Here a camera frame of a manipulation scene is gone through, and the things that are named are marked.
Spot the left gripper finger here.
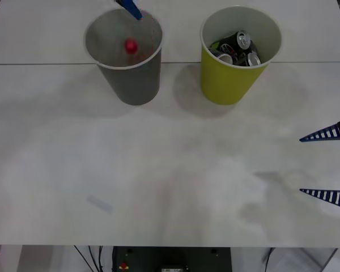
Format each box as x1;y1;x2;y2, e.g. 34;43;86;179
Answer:
114;0;144;21

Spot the clear bottle with red cap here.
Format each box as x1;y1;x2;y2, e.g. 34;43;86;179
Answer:
122;37;148;62

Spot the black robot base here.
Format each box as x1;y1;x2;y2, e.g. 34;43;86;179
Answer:
112;246;232;272

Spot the grey plastic waste bin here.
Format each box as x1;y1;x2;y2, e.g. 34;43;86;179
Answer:
83;7;163;107

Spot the black can with red print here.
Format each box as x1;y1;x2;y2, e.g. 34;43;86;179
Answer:
219;42;240;57

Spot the silver-topped drink can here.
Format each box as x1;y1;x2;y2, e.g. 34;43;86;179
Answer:
208;48;235;65

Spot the dark can with silver top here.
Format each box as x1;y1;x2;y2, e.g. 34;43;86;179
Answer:
244;41;262;67

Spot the black can with silver top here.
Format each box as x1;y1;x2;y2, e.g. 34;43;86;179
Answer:
219;30;252;50

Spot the yellow-green plastic waste bin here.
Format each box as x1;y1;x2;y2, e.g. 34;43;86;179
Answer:
199;5;283;106

